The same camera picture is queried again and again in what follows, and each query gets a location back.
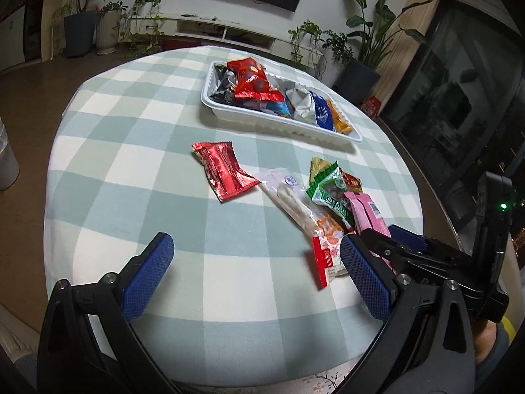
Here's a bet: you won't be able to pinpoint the leafy tree in grey-blue pot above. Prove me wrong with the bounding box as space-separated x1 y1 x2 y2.
52 0 108 58

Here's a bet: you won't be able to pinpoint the pink snack packet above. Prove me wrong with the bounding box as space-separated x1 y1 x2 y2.
344 191 391 239

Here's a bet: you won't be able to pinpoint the small red-brown snack packet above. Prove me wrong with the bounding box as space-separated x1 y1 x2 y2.
342 172 364 194

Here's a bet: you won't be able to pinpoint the trailing green vine plant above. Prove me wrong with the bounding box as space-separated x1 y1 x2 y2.
120 0 167 52

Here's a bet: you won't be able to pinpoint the red foil snack packet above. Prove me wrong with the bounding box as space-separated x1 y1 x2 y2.
191 141 262 203

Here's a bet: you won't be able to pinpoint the orange snack packet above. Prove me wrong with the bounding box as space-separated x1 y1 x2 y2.
326 98 354 136

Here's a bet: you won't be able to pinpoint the person's right forearm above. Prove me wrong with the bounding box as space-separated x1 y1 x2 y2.
472 319 516 386

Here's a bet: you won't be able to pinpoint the white plastic tray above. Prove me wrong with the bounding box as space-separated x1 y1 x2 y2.
201 61 364 149

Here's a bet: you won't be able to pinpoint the red packet with brown balls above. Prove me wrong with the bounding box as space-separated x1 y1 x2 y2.
227 58 286 103

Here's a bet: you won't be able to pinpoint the green checked tablecloth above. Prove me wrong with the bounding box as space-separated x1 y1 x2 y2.
45 45 426 387

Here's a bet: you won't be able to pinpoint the large-leaf plant in dark pot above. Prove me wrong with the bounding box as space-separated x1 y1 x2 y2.
335 0 434 106

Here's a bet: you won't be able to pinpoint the clear sausage packet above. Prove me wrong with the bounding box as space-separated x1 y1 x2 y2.
259 167 349 289

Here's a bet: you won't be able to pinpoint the green snack packet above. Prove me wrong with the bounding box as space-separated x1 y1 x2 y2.
305 164 356 231

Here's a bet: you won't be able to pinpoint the small plant in white pot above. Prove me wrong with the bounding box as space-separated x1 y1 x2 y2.
316 31 354 88

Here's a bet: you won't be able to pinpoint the black snack packet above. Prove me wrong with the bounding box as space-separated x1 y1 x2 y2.
212 66 239 104

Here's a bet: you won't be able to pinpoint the plant in ribbed white pot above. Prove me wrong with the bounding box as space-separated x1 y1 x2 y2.
96 2 124 55

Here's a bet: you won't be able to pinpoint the beige curtain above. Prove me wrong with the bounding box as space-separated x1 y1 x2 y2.
371 0 444 116

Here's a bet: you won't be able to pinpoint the white wall cabinets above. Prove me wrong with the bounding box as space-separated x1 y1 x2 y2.
0 6 30 73

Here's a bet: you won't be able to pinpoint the white television cabinet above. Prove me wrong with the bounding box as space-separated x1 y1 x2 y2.
123 13 297 57

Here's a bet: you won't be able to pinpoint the glass sliding door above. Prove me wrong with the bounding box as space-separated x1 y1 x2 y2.
381 0 525 232

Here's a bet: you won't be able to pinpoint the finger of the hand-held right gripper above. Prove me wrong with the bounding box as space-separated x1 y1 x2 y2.
360 229 431 274
388 224 430 251

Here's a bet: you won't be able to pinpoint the white snack packet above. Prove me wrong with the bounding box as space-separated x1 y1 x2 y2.
284 84 319 124

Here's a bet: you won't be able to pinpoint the floral cloth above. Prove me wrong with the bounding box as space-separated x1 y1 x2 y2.
294 371 342 394

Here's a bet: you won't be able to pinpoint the dark blue snack packet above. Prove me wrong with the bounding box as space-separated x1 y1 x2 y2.
309 92 334 132

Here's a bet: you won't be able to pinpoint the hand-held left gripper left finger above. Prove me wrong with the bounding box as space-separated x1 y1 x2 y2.
37 232 181 394

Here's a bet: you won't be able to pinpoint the red paper bag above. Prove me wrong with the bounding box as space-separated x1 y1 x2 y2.
361 96 381 118

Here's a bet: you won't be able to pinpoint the vine plant on stand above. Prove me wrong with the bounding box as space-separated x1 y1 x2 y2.
288 20 325 71

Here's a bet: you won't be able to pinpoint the gold snack packet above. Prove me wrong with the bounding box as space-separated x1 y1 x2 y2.
309 157 336 186

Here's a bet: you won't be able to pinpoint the white trash bin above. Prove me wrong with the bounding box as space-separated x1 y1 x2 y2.
0 121 21 192

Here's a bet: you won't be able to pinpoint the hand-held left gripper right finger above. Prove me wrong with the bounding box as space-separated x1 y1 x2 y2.
334 234 477 394

